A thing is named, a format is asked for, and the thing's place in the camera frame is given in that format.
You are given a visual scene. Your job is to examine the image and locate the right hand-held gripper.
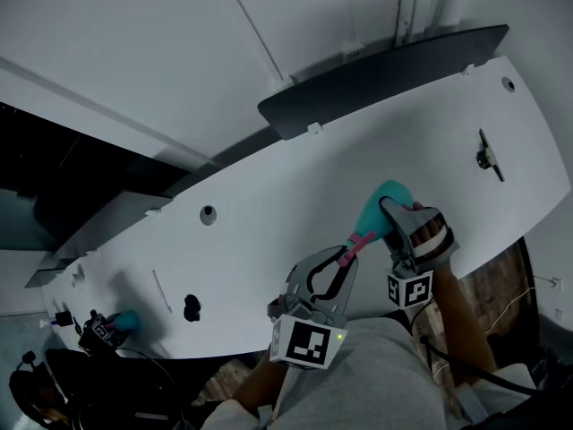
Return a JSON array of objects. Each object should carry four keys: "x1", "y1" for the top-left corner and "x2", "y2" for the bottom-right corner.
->
[{"x1": 379, "y1": 197, "x2": 462, "y2": 309}]

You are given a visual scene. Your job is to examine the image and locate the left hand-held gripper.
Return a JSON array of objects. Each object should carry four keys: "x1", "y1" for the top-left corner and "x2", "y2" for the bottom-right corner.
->
[{"x1": 267, "y1": 246, "x2": 360, "y2": 370}]

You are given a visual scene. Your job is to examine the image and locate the teal plastic squeeze bottle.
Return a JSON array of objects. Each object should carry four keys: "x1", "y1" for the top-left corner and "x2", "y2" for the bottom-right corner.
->
[{"x1": 348, "y1": 180, "x2": 415, "y2": 248}]

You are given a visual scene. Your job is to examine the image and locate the pink bottle cap with strap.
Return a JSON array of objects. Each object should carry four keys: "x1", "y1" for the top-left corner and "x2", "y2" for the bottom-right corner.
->
[{"x1": 338, "y1": 230, "x2": 378, "y2": 268}]

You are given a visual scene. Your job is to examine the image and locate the person's left forearm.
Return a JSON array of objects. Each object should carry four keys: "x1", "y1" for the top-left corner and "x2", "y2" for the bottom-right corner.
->
[{"x1": 232, "y1": 360, "x2": 296, "y2": 418}]

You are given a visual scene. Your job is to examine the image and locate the person's right forearm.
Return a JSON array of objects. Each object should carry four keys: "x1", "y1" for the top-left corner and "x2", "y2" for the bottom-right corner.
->
[{"x1": 432, "y1": 264, "x2": 500, "y2": 384}]

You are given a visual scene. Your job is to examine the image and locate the person's right hand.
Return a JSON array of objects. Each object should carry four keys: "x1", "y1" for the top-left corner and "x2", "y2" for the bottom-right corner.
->
[{"x1": 409, "y1": 218, "x2": 449, "y2": 248}]

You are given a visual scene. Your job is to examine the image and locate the person's grey shirt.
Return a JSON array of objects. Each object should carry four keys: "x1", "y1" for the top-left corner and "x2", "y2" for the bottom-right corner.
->
[{"x1": 201, "y1": 315, "x2": 538, "y2": 430}]

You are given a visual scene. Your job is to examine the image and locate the dark desk divider panel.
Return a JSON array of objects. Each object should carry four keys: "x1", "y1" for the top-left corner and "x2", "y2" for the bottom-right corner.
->
[{"x1": 257, "y1": 23, "x2": 510, "y2": 141}]

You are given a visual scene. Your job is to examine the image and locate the small black object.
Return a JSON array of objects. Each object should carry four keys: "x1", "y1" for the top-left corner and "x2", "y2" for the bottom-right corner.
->
[{"x1": 182, "y1": 293, "x2": 203, "y2": 323}]

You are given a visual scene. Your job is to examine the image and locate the thin white stick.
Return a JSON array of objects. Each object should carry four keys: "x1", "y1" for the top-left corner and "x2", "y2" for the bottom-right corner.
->
[{"x1": 151, "y1": 270, "x2": 173, "y2": 314}]

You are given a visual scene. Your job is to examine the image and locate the grey desk divider panel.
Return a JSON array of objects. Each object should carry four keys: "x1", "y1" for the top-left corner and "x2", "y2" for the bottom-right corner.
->
[{"x1": 51, "y1": 189, "x2": 174, "y2": 259}]

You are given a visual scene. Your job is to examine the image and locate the black bag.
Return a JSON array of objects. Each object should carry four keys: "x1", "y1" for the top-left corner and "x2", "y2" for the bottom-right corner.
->
[{"x1": 532, "y1": 351, "x2": 573, "y2": 393}]

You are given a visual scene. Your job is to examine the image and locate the black clamp bracket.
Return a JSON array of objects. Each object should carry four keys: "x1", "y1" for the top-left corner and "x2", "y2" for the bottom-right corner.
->
[{"x1": 475, "y1": 127, "x2": 506, "y2": 183}]

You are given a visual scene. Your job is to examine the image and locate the white floor cable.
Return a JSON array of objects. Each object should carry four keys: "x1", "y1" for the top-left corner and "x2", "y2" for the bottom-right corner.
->
[{"x1": 485, "y1": 287, "x2": 536, "y2": 335}]

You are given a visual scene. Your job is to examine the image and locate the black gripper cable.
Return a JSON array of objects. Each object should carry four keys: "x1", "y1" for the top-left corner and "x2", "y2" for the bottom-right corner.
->
[{"x1": 420, "y1": 336, "x2": 538, "y2": 396}]

